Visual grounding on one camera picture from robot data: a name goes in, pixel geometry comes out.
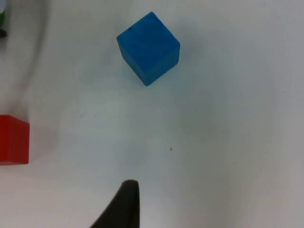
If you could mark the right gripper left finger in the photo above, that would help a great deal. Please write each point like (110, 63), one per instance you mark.
(2, 33)

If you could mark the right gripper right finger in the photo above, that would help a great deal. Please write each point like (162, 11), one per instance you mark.
(127, 206)

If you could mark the green ball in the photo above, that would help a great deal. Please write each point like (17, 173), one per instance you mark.
(1, 19)

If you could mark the blue cube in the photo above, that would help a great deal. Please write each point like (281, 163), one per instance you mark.
(148, 47)

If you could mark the red cube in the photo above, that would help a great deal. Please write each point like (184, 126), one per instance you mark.
(13, 140)

